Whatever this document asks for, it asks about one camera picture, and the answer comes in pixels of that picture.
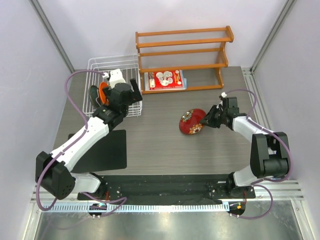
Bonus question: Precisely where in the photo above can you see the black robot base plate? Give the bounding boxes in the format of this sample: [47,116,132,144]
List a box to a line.
[91,174,256,206]

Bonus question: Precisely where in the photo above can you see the white wire dish rack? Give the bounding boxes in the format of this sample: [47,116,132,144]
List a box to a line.
[82,54,141,117]

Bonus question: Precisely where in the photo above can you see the black rubber mat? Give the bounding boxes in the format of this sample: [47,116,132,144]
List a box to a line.
[71,129,127,174]

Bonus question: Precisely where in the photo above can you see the white slotted cable duct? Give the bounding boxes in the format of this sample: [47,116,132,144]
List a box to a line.
[48,202,230,213]

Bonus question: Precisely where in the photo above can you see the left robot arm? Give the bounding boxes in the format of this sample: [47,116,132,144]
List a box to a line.
[35,78,142,200]

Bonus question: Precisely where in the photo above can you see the dark teal plate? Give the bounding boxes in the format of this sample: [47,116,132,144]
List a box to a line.
[89,85,102,108]

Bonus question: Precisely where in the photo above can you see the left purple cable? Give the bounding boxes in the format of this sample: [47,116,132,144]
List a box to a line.
[36,69,131,218]

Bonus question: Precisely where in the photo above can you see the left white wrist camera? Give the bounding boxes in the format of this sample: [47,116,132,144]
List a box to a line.
[102,68,126,88]

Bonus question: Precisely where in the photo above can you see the red picture book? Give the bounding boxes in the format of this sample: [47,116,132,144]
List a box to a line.
[143,70,187,91]

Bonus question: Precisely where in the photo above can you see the red floral plate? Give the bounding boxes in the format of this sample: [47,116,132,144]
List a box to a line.
[179,108,206,135]

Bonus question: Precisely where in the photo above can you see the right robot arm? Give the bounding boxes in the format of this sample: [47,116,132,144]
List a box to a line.
[200,95,292,198]

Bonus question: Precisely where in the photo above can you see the orange plate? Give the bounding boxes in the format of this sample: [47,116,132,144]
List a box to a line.
[98,81,110,106]

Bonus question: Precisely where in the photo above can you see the orange wooden shelf rack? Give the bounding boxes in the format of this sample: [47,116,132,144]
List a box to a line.
[135,25,234,94]

